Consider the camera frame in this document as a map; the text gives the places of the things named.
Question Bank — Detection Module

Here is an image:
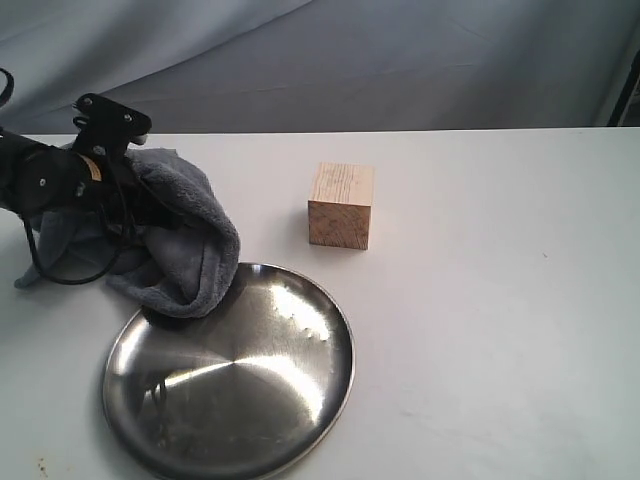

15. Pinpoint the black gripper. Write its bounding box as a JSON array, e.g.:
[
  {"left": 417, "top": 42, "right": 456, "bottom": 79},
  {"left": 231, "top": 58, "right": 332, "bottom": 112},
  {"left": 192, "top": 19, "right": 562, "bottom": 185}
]
[{"left": 14, "top": 139, "right": 184, "bottom": 230}]

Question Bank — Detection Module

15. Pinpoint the grey terry towel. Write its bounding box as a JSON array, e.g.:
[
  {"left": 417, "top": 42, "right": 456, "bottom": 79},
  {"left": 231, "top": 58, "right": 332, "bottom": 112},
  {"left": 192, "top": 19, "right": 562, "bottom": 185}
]
[{"left": 30, "top": 148, "right": 240, "bottom": 319}]

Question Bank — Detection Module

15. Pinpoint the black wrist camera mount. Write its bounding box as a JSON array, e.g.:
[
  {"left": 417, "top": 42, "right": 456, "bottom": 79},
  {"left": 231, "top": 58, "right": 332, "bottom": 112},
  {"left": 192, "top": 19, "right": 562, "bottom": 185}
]
[{"left": 71, "top": 93, "right": 152, "bottom": 158}]

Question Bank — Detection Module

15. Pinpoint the round stainless steel plate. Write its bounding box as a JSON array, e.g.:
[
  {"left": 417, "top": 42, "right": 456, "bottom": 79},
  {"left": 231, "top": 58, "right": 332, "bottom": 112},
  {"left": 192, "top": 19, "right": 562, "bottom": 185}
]
[{"left": 101, "top": 262, "right": 355, "bottom": 479}]

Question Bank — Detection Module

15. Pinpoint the dark stand at right edge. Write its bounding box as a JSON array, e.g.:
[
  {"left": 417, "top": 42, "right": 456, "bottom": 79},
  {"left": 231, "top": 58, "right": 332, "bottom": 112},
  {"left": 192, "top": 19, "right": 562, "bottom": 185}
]
[{"left": 606, "top": 55, "right": 639, "bottom": 127}]

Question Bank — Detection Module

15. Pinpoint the grey fabric backdrop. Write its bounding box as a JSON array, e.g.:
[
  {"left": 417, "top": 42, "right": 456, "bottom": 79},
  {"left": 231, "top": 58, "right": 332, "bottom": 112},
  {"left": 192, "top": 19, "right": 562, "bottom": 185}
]
[{"left": 1, "top": 1, "right": 639, "bottom": 133}]

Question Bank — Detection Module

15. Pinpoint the wooden cube block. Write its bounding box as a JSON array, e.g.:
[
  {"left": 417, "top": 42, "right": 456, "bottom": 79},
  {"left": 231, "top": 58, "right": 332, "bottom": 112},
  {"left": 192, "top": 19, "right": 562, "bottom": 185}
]
[{"left": 307, "top": 163, "right": 375, "bottom": 250}]

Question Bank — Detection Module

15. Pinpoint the black cable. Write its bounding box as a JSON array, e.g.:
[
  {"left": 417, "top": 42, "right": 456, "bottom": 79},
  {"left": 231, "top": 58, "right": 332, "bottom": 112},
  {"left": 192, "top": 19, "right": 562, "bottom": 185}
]
[{"left": 0, "top": 67, "right": 151, "bottom": 288}]

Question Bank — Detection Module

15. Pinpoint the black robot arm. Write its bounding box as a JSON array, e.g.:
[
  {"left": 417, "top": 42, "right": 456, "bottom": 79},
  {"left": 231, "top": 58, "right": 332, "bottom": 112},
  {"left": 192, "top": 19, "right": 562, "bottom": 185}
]
[{"left": 1, "top": 129, "right": 184, "bottom": 230}]

